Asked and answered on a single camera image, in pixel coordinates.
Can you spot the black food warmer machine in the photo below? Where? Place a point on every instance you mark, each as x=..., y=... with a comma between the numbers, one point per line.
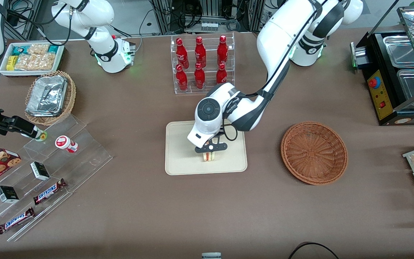
x=379, y=91

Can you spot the small green capped bottle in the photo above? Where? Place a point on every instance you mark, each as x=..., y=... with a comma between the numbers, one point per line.
x=42, y=136

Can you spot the clear cracker packet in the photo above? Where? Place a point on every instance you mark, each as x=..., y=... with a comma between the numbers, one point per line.
x=38, y=48
x=34, y=62

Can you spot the teal snack packet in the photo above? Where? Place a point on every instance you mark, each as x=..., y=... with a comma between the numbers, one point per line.
x=18, y=50
x=53, y=49

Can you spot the white rectangular snack tray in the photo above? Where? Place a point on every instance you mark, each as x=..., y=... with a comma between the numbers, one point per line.
x=4, y=70

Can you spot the metal equipment rack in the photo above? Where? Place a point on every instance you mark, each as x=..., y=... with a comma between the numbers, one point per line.
x=164, y=14

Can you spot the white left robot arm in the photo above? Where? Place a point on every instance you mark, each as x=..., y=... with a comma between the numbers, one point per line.
x=282, y=36

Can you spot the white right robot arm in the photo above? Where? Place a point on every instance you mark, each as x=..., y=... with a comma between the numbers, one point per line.
x=110, y=54

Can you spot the white power strip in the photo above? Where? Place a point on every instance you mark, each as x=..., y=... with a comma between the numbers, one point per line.
x=209, y=26

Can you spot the oval tan wicker basket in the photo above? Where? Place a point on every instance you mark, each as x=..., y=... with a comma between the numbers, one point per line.
x=71, y=97

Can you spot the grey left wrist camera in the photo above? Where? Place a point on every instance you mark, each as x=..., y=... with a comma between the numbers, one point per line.
x=210, y=147

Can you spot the Snickers chocolate bar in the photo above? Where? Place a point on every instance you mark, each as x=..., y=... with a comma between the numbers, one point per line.
x=15, y=220
x=49, y=191

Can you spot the small black box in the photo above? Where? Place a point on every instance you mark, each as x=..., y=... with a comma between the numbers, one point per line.
x=40, y=171
x=7, y=194

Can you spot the clear acrylic bottle rack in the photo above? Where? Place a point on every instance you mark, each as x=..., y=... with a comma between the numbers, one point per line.
x=210, y=59

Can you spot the silver foil containers stack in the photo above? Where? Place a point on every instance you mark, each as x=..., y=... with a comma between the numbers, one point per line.
x=47, y=95

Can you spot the yellow snack packet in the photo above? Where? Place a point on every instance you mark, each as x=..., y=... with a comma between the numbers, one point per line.
x=11, y=63

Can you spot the beige rectangular tray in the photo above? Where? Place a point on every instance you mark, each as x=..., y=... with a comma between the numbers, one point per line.
x=182, y=158

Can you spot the round brown wicker basket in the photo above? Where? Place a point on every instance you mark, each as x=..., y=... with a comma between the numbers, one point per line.
x=313, y=153

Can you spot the clear acrylic step shelf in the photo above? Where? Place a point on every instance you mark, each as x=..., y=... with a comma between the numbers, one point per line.
x=84, y=158

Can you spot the red white yogurt bottle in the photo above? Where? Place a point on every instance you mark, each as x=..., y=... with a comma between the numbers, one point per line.
x=65, y=143

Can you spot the triangle sandwich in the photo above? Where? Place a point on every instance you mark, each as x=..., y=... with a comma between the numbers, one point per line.
x=208, y=157

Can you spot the red cola bottle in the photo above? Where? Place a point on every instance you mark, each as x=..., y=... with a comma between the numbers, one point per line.
x=199, y=77
x=222, y=50
x=199, y=52
x=182, y=79
x=221, y=75
x=181, y=52

